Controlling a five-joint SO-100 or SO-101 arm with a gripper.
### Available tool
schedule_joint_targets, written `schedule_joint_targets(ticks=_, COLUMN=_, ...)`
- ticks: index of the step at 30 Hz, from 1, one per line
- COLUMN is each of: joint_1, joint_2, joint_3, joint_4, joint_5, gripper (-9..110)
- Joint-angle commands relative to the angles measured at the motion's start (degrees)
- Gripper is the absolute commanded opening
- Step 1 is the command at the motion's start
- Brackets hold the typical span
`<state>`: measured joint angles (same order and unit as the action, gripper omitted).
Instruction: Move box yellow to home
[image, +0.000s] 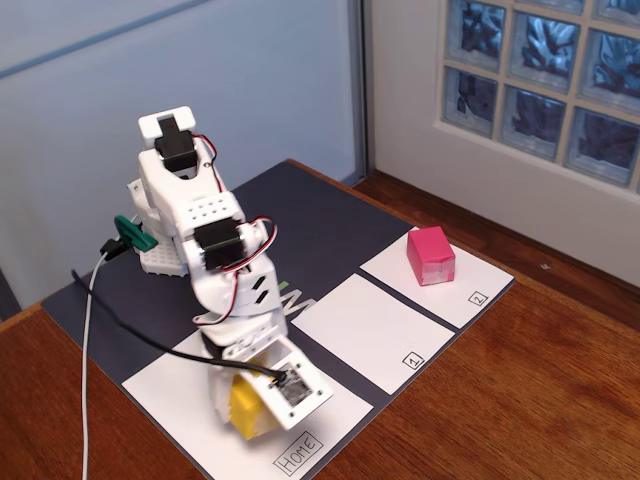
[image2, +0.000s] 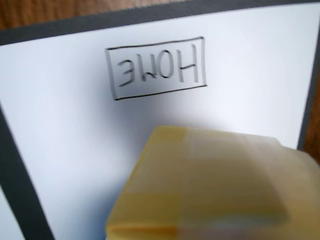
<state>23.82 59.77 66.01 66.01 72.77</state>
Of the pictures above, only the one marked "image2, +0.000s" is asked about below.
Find dark mat with WROB print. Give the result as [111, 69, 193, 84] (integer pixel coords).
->
[0, 0, 320, 240]

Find yellow paper box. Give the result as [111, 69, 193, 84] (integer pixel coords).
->
[104, 124, 320, 240]

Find white paper sheet marked HOME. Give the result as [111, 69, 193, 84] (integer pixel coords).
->
[0, 3, 320, 240]

